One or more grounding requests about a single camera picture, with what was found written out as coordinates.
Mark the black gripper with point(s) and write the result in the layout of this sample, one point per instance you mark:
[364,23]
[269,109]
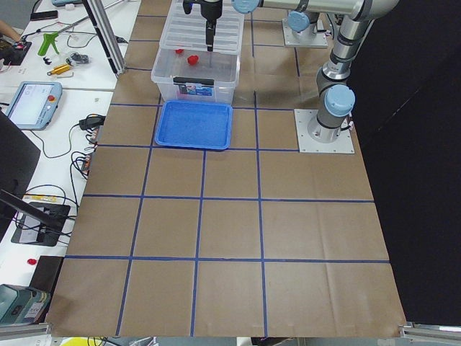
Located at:
[211,9]

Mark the clear plastic box lid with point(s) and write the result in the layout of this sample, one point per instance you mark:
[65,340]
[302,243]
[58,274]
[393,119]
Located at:
[188,31]

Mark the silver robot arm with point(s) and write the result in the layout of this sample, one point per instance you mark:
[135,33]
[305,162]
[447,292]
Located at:
[336,98]
[300,21]

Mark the clear plastic storage box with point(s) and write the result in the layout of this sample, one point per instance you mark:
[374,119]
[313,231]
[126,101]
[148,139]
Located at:
[222,68]

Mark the black box latch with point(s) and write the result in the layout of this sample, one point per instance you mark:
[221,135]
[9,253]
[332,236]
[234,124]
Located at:
[189,80]

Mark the blue plastic tray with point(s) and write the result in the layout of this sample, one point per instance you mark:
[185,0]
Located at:
[188,124]

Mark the black power adapter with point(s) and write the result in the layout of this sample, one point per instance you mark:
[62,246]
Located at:
[91,121]

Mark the black smartphone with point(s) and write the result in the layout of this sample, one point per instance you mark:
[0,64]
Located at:
[37,16]

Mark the brass cylinder tool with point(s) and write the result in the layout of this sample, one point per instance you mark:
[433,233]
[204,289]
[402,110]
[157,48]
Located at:
[58,70]

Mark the teach pendant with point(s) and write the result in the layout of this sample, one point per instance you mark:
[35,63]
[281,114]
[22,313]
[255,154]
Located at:
[34,104]

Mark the person hand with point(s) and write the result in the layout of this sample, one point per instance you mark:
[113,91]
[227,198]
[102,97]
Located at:
[9,31]

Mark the black monitor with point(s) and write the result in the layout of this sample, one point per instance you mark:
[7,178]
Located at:
[19,158]

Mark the black monitor stand base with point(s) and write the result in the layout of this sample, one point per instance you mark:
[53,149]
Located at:
[30,231]

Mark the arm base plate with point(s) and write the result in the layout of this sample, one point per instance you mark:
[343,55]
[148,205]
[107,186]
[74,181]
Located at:
[313,37]
[313,138]

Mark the aluminium frame post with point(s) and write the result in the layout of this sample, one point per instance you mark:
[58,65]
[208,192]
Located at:
[100,21]

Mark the green handled reacher grabber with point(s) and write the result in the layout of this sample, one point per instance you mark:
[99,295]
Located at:
[49,38]

